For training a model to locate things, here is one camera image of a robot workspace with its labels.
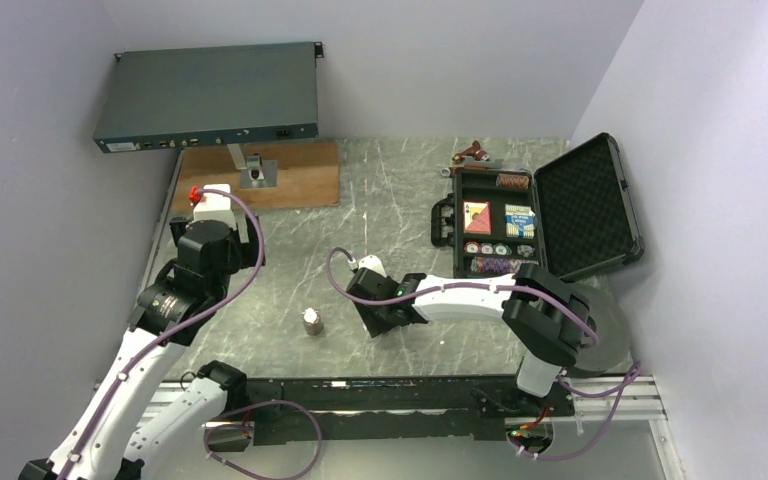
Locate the blue orange chip stack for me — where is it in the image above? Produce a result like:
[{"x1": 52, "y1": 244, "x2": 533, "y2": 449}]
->
[{"x1": 517, "y1": 244, "x2": 536, "y2": 258}]

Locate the poker chips row in case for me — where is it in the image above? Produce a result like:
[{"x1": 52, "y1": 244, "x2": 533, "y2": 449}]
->
[{"x1": 469, "y1": 256, "x2": 538, "y2": 275}]

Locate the silver metal stand bracket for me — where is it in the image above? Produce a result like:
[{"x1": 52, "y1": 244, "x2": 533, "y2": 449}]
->
[{"x1": 227, "y1": 144, "x2": 278, "y2": 190}]

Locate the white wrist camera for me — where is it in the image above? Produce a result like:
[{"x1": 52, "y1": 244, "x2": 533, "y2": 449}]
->
[
  {"x1": 188, "y1": 184, "x2": 236, "y2": 229},
  {"x1": 349, "y1": 255, "x2": 388, "y2": 277}
]

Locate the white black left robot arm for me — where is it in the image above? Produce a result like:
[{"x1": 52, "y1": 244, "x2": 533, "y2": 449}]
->
[{"x1": 19, "y1": 211, "x2": 265, "y2": 479}]

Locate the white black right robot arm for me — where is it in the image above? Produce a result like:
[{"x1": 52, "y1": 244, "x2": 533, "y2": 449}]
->
[{"x1": 338, "y1": 264, "x2": 601, "y2": 415}]

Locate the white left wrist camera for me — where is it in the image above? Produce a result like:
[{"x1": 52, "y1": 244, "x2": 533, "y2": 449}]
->
[{"x1": 188, "y1": 184, "x2": 236, "y2": 229}]

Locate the black aluminium mounting rail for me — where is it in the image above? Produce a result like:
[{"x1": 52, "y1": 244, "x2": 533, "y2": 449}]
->
[{"x1": 83, "y1": 374, "x2": 668, "y2": 446}]

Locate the black poker set case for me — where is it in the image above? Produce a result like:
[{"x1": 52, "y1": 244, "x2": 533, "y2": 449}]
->
[{"x1": 430, "y1": 133, "x2": 645, "y2": 282}]

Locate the clear round plastic disc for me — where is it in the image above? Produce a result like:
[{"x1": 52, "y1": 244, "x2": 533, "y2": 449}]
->
[{"x1": 506, "y1": 215, "x2": 536, "y2": 238}]

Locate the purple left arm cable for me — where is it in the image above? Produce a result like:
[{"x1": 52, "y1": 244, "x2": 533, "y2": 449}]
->
[{"x1": 52, "y1": 188, "x2": 324, "y2": 480}]

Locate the poker chip roll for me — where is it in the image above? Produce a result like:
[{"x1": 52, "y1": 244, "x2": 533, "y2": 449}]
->
[{"x1": 495, "y1": 174, "x2": 532, "y2": 190}]

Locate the red playing card deck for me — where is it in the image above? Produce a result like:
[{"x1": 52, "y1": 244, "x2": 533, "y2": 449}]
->
[{"x1": 463, "y1": 201, "x2": 492, "y2": 235}]

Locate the brown wooden board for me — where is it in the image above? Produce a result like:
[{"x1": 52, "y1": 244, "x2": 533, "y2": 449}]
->
[{"x1": 170, "y1": 141, "x2": 340, "y2": 214}]

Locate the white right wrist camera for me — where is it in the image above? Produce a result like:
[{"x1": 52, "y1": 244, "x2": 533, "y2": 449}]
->
[{"x1": 349, "y1": 255, "x2": 388, "y2": 277}]

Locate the green twenty chip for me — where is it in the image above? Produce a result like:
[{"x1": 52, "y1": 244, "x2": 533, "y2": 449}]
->
[{"x1": 493, "y1": 243, "x2": 512, "y2": 256}]

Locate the dark green rack unit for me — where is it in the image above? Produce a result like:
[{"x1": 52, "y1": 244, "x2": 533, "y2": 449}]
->
[{"x1": 92, "y1": 41, "x2": 324, "y2": 153}]

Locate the red five chip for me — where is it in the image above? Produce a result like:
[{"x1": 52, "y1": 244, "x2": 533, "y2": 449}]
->
[{"x1": 464, "y1": 241, "x2": 481, "y2": 255}]

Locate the blue playing card deck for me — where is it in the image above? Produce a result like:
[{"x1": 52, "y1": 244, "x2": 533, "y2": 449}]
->
[{"x1": 505, "y1": 204, "x2": 536, "y2": 238}]

